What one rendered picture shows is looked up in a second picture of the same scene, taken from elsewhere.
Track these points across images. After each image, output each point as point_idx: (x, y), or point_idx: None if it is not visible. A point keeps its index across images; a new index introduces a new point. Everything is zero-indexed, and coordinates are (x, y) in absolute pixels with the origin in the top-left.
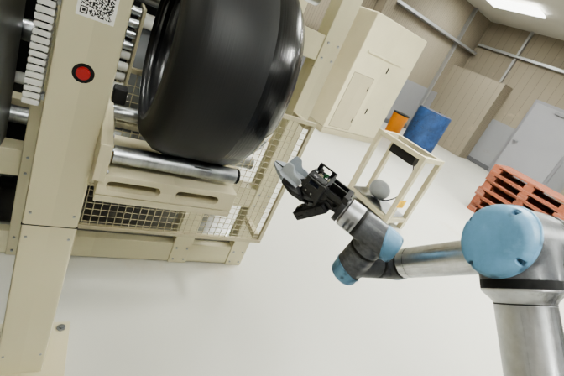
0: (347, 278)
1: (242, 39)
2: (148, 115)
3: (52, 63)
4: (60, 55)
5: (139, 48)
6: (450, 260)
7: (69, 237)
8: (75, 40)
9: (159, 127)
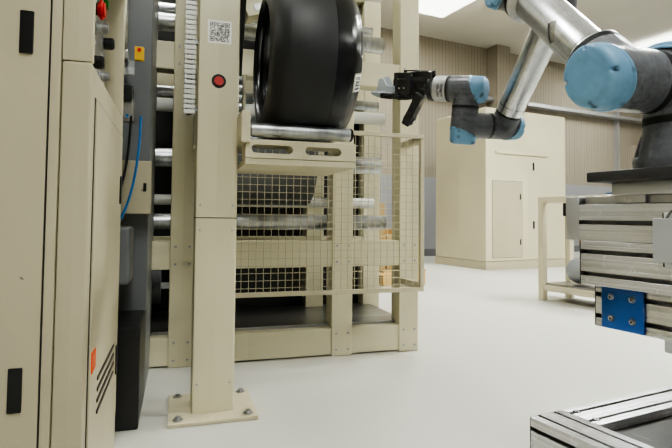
0: (462, 133)
1: (312, 4)
2: (268, 91)
3: (199, 78)
4: (203, 72)
5: None
6: (521, 61)
7: (232, 228)
8: (210, 59)
9: (277, 87)
